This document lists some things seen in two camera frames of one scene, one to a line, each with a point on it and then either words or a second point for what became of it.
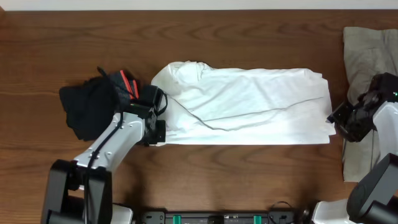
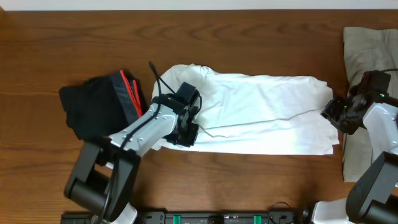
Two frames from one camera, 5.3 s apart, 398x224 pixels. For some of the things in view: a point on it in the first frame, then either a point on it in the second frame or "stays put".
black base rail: (275, 217) stays put
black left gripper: (158, 130) → (185, 137)
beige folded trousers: (369, 52) stays put
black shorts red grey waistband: (91, 104) stays put
